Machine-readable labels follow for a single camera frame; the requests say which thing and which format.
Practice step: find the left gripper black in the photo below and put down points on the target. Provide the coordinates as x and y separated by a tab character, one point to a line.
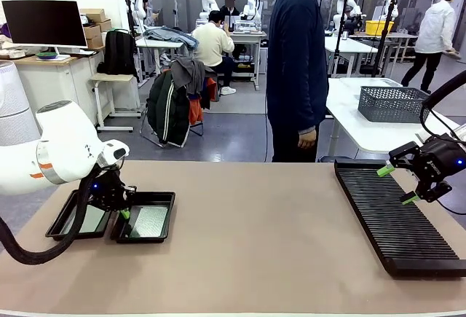
107	193

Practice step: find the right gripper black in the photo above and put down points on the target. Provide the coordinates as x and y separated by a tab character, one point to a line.
437	164

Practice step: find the green printed circuit board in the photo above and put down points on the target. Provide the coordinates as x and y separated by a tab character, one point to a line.
149	222
94	220

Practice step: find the black plastic ESD tray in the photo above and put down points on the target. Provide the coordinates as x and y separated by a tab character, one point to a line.
60	215
160	197

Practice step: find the person right forearm navy sleeve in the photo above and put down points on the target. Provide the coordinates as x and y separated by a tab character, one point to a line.
307	116

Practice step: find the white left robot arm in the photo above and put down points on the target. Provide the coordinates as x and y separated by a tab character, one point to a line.
62	149

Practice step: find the person right hand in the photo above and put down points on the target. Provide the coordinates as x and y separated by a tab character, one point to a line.
307	140

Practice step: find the black slotted board rack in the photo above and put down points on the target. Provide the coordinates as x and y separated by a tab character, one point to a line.
400	229

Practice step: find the large white table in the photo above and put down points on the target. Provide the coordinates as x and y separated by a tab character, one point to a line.
364	135

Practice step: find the grey mesh basket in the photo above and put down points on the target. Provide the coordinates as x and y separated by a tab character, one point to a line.
386	105

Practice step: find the metal folding chair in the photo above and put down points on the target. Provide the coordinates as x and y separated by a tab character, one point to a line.
196	133

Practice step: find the dark green striped jacket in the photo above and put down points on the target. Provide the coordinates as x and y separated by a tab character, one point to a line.
165	109

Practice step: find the orange garment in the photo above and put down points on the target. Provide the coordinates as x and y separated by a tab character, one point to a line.
196	111

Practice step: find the black tripod stand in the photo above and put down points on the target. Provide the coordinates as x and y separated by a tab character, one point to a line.
381	47
340	40

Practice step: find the white cabinet wooden top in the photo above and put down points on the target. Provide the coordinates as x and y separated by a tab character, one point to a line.
73	87

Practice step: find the small white side table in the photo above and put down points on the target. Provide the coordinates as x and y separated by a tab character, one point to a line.
111	77

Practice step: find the person in white coat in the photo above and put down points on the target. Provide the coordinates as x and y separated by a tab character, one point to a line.
433	36

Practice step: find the white desk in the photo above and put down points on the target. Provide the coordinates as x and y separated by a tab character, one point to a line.
346	45
160	44
244	36

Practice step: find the white cylindrical air purifier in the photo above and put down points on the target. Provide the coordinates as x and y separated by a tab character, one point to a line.
14	113

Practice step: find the yellow plastic bin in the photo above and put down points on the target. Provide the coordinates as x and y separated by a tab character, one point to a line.
375	25

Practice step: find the grey hoodie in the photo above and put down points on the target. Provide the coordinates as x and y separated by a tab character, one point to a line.
189	73

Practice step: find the black backpack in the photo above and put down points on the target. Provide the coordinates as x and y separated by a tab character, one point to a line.
118	52

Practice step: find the standing person navy jacket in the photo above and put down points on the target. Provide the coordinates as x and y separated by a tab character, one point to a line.
295	58

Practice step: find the brown cardboard box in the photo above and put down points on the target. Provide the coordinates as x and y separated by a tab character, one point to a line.
94	15
95	42
105	25
91	31

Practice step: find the green bowl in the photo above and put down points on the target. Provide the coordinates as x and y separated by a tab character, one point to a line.
46	55

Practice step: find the blue denim garment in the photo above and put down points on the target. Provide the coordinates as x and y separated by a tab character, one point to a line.
171	35

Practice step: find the seated person cream sweater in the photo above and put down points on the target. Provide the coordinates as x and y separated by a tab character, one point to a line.
211	43

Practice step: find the person holding phone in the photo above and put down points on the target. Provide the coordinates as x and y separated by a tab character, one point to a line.
145	11

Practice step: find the black computer monitor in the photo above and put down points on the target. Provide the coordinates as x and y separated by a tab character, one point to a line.
43	22

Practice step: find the purple cloth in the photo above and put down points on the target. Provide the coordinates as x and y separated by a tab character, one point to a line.
4	30

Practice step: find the clear plastic box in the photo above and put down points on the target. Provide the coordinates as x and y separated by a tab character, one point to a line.
245	25

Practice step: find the seated person black top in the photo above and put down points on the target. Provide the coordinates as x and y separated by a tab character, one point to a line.
230	5

